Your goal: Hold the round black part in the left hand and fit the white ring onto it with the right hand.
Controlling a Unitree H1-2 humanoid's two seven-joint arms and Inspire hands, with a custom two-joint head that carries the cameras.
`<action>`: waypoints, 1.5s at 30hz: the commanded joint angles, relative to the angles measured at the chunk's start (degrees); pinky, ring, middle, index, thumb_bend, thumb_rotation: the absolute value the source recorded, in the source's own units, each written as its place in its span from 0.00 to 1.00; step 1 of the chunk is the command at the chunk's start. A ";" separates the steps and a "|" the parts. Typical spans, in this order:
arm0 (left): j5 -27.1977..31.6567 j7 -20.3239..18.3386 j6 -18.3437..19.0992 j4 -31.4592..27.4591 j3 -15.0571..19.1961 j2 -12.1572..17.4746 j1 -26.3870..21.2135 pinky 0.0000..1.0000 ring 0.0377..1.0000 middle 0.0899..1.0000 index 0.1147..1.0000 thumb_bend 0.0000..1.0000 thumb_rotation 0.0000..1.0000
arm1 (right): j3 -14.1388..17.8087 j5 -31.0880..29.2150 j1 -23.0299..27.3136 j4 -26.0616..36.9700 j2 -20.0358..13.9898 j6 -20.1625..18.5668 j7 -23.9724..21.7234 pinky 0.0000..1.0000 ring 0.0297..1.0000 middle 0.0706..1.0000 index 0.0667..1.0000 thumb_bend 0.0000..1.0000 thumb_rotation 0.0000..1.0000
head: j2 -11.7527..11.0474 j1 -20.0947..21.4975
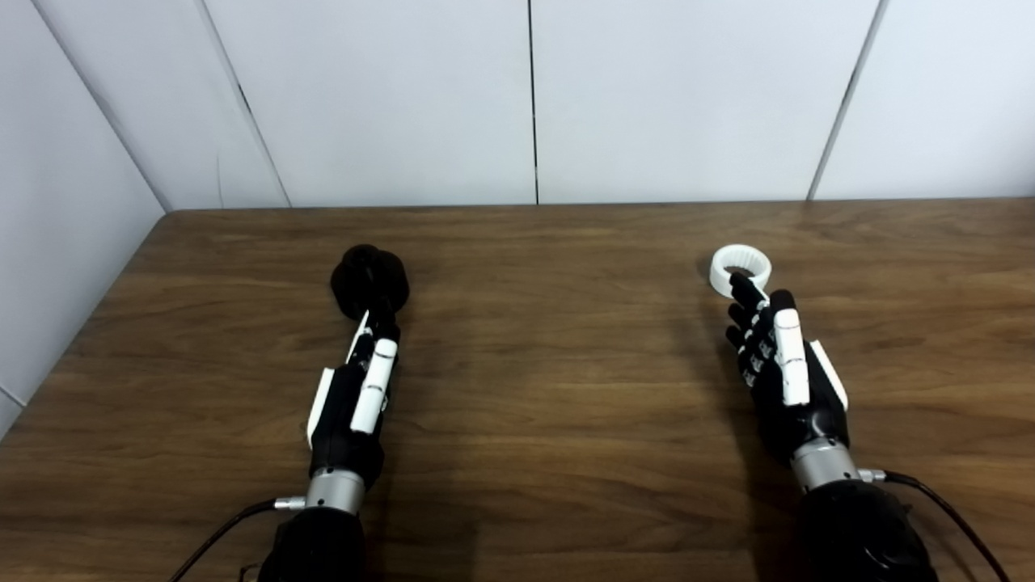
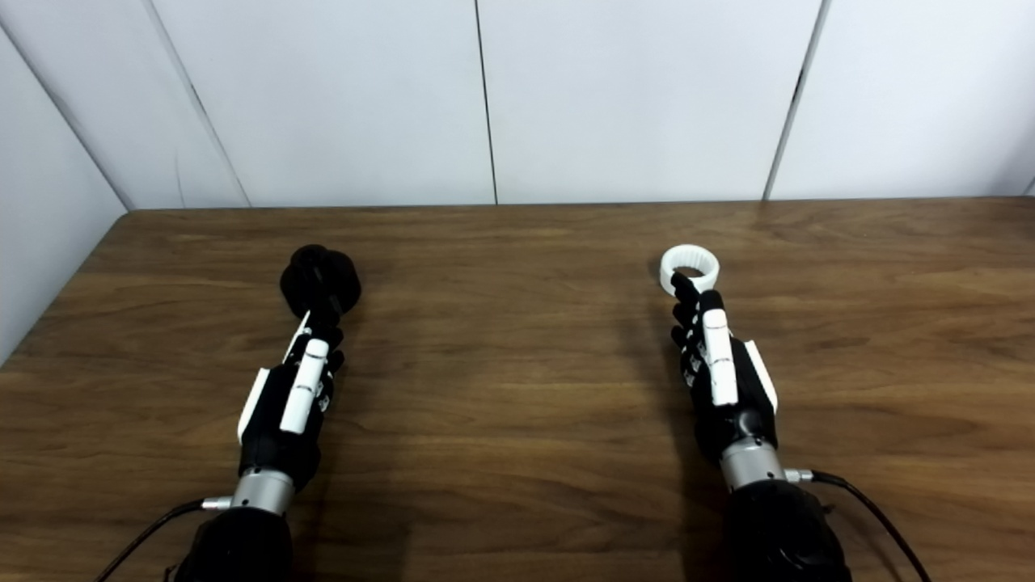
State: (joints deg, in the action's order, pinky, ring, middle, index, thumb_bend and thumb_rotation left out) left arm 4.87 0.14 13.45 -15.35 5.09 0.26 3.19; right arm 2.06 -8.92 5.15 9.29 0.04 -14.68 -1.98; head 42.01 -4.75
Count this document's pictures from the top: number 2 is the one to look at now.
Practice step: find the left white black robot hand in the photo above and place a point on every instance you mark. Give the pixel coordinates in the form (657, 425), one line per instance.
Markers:
(279, 404)

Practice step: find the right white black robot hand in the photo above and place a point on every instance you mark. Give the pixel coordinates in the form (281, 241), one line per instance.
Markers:
(732, 388)

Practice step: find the round black part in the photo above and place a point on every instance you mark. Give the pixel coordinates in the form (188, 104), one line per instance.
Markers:
(320, 279)

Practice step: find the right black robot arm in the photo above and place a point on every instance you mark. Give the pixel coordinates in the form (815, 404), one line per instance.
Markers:
(780, 525)

